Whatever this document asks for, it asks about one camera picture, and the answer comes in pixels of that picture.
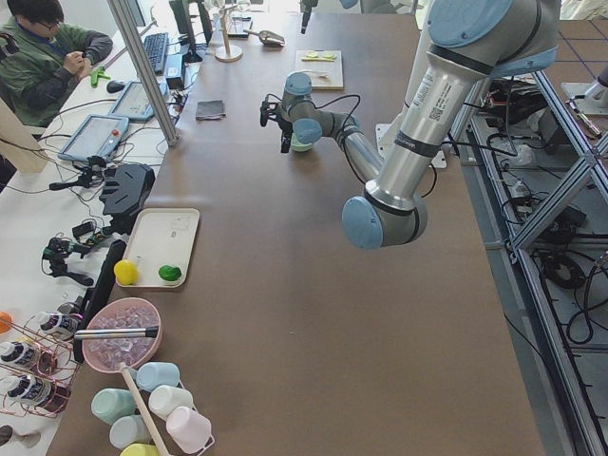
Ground wooden long spoon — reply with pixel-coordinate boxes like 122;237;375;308
119;363;170;456

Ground blue teach pendant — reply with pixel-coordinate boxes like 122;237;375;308
108;81;154;124
57;115;130;162

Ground metal scoop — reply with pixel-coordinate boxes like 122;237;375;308
244;28;285;48

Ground yellow lemon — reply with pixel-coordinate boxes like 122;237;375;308
113;259;139;286

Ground computer mouse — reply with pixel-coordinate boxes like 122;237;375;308
105;80;125;94

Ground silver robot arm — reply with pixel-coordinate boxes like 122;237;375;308
299;0;318;34

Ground copper wire bottle rack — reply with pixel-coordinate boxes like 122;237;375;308
1;312;79;418

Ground light green bowl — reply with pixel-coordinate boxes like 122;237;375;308
291;133;314;153

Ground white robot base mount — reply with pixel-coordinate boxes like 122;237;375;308
376;1;446;167

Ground grey folded cloth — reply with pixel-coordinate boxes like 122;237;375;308
195;100;226;121

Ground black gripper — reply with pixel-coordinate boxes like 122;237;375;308
259;93;293;153

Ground blue teach pendant near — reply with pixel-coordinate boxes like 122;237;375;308
57;115;130;162

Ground green lime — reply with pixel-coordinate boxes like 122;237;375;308
158;264;182;282

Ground light blue cup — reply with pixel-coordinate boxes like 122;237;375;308
136;362;181;392

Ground yellow cup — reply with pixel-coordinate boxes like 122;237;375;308
120;443;160;456

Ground pink bowl of ice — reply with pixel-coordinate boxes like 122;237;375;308
81;297;162;373

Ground aluminium frame post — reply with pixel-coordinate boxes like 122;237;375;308
107;0;180;147

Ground person in green jacket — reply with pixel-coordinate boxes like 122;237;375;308
1;0;113;127

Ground bamboo cutting board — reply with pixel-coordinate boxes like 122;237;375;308
294;49;344;91

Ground mint green cup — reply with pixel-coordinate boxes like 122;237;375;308
90;388;137;425

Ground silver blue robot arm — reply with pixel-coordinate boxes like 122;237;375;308
260;1;561;249

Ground white cup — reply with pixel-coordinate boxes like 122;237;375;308
148;385;194;420

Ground wooden mug tree stand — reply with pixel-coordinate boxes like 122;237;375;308
215;1;243;63

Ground blue teach pendant far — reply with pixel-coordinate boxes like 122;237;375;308
108;81;154;124

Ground pale blue cup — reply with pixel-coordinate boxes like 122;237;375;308
109;415;152;449

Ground pink cup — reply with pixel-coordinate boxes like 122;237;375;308
165;406;215;454

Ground black keyboard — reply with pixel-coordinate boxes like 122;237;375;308
143;32;169;75

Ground metal tongs on bowl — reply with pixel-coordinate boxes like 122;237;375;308
74;326;161;340

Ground cream tray with bear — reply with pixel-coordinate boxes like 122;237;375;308
116;208;200;289

